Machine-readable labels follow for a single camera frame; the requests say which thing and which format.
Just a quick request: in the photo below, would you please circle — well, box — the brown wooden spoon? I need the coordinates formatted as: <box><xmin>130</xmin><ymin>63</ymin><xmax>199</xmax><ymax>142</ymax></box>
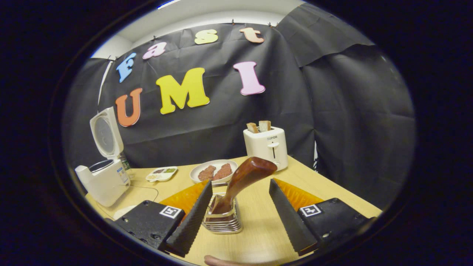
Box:
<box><xmin>211</xmin><ymin>157</ymin><xmax>278</xmax><ymax>215</ymax></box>

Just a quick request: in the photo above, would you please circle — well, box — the black backdrop cloth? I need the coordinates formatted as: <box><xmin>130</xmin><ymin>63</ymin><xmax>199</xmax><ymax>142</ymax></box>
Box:
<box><xmin>63</xmin><ymin>4</ymin><xmax>416</xmax><ymax>209</ymax></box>

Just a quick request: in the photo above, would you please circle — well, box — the metal wire chopstick holder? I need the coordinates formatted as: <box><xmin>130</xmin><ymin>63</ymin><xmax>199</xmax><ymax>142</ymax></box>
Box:
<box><xmin>203</xmin><ymin>193</ymin><xmax>244</xmax><ymax>234</ymax></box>

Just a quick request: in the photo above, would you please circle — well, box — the white rice cooker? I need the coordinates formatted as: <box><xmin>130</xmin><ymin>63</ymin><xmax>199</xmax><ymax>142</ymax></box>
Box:
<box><xmin>75</xmin><ymin>106</ymin><xmax>132</xmax><ymax>207</ymax></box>

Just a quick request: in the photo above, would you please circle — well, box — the white divided condiment dish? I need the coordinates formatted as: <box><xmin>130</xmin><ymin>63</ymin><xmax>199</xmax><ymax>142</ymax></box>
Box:
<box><xmin>146</xmin><ymin>166</ymin><xmax>178</xmax><ymax>183</ymax></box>

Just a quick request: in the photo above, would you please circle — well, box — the brown meat piece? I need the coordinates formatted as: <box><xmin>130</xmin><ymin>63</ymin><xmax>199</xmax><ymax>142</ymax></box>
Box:
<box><xmin>198</xmin><ymin>165</ymin><xmax>217</xmax><ymax>181</ymax></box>
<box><xmin>213</xmin><ymin>163</ymin><xmax>233</xmax><ymax>180</ymax></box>

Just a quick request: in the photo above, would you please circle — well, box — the white toaster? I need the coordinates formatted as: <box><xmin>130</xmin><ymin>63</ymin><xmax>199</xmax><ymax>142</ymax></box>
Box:
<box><xmin>243</xmin><ymin>126</ymin><xmax>289</xmax><ymax>171</ymax></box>

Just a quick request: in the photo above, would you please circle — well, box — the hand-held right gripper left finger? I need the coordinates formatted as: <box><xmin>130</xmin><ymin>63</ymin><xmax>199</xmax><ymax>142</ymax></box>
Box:
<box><xmin>111</xmin><ymin>180</ymin><xmax>214</xmax><ymax>258</ymax></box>

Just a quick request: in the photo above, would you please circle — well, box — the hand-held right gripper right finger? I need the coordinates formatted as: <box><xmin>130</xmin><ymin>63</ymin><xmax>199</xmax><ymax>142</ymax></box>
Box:
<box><xmin>269</xmin><ymin>178</ymin><xmax>372</xmax><ymax>256</ymax></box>

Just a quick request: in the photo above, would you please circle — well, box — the white round plate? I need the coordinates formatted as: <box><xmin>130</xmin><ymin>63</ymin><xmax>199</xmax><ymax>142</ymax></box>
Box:
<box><xmin>190</xmin><ymin>159</ymin><xmax>239</xmax><ymax>184</ymax></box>

